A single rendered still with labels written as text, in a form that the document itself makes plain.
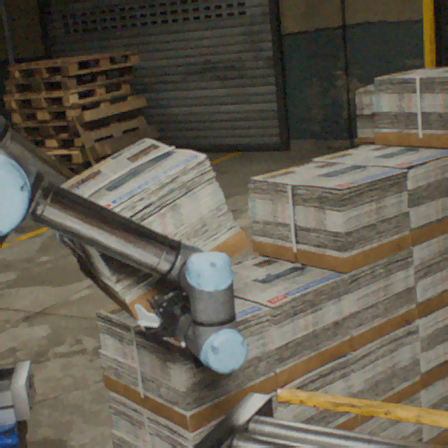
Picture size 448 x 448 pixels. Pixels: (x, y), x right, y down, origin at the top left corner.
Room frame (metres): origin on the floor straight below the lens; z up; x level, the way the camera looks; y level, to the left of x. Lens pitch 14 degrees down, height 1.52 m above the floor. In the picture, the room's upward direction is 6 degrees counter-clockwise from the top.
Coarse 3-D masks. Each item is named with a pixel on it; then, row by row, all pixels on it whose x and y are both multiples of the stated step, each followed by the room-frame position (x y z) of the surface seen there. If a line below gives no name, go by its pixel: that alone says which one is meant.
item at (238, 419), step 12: (252, 396) 1.48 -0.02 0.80; (264, 396) 1.47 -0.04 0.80; (240, 408) 1.43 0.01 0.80; (252, 408) 1.43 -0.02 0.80; (264, 408) 1.44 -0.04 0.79; (228, 420) 1.39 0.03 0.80; (240, 420) 1.39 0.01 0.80; (216, 432) 1.35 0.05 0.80; (228, 432) 1.34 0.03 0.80; (204, 444) 1.31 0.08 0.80; (216, 444) 1.31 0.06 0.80; (228, 444) 1.32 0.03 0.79
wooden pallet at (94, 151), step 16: (80, 112) 8.02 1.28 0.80; (96, 112) 8.21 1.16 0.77; (112, 112) 8.45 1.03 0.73; (128, 112) 8.92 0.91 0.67; (80, 128) 8.05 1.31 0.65; (112, 128) 8.50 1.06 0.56; (128, 128) 8.80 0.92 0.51; (144, 128) 8.83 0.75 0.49; (96, 144) 7.99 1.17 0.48; (112, 144) 8.21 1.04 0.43; (128, 144) 8.45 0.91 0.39; (96, 160) 8.04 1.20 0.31
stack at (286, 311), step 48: (432, 240) 2.33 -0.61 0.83; (240, 288) 2.07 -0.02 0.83; (288, 288) 2.02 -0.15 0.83; (336, 288) 2.06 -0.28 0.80; (384, 288) 2.19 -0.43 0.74; (432, 288) 2.32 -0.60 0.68; (144, 336) 1.84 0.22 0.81; (288, 336) 1.95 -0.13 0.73; (336, 336) 2.05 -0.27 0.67; (384, 336) 2.18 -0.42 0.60; (432, 336) 2.32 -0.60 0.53; (144, 384) 1.86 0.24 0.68; (192, 384) 1.74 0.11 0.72; (240, 384) 1.83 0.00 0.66; (288, 384) 1.94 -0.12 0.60; (336, 384) 2.03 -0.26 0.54; (384, 384) 2.17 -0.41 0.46; (432, 384) 2.31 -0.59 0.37; (144, 432) 1.89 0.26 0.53; (192, 432) 1.74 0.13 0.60; (384, 432) 2.15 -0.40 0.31; (432, 432) 2.30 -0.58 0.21
